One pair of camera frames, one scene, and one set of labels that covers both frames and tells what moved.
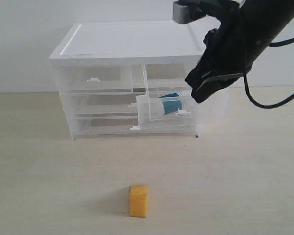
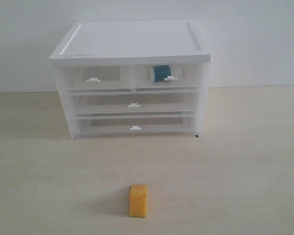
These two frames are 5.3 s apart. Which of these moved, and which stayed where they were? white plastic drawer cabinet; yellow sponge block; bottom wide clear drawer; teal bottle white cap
Moved: teal bottle white cap
Stayed: white plastic drawer cabinet; bottom wide clear drawer; yellow sponge block
